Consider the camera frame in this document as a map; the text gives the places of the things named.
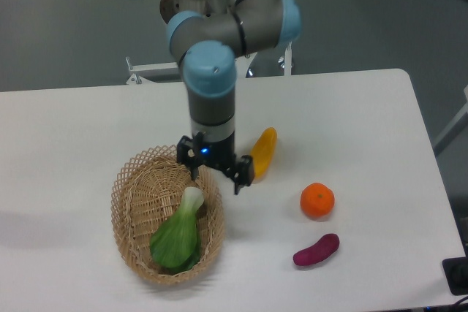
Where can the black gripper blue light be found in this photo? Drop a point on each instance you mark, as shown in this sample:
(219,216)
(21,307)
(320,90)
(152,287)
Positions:
(220,155)

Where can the green bok choy vegetable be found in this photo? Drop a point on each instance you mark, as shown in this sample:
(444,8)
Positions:
(176,244)

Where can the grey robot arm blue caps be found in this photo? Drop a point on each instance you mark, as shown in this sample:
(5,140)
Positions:
(205,37)

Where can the yellow toy vegetable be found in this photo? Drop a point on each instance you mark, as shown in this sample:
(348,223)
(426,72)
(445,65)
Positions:
(263,151)

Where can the woven wicker basket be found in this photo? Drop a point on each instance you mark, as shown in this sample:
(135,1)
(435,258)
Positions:
(147,191)

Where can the orange mandarin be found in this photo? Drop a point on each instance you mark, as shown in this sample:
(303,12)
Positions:
(317,200)

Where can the purple sweet potato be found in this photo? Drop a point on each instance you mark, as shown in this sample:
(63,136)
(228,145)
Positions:
(326,246)

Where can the white table leg right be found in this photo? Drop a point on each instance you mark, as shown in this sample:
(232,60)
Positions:
(452,129)

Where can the black device at table edge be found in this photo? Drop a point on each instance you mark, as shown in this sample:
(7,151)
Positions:
(455,270)

